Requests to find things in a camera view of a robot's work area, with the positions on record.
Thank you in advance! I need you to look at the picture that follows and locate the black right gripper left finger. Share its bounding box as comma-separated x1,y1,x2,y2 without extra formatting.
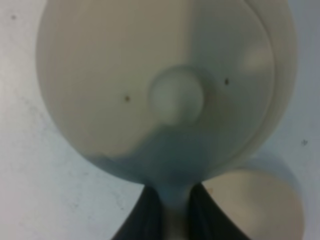
112,186,163,240

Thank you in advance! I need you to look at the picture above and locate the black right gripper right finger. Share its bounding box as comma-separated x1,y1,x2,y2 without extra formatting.
188,183,250,240

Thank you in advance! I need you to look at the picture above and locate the beige teapot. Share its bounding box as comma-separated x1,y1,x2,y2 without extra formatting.
36,0,297,240

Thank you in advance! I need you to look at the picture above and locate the beige teapot saucer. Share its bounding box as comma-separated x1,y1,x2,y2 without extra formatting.
203,169,305,240

